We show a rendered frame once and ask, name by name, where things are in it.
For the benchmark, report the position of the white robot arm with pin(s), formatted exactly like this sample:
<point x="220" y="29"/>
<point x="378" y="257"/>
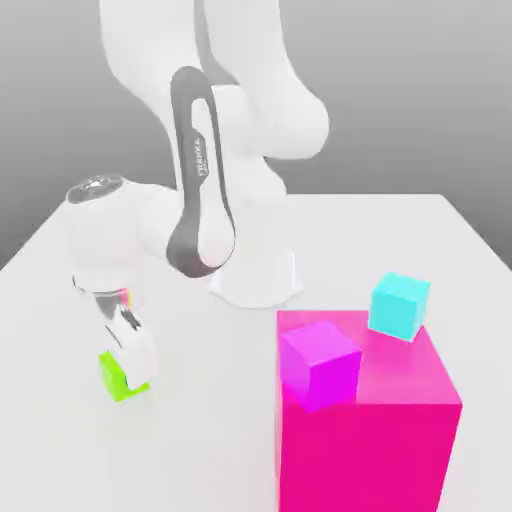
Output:
<point x="160" y="120"/>

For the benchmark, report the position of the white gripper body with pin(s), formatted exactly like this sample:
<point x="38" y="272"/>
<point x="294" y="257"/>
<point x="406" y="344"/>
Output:
<point x="138" y="354"/>

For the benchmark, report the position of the small green cube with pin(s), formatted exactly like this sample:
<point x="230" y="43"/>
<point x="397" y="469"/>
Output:
<point x="112" y="380"/>

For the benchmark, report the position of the large pink box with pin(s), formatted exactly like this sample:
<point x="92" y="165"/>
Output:
<point x="368" y="452"/>

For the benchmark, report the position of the small magenta cube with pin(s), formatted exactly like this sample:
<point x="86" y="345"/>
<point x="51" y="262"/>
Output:
<point x="320" y="368"/>

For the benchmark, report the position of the small cyan cube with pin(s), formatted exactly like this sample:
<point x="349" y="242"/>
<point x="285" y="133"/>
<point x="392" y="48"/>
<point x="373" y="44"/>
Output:
<point x="396" y="306"/>

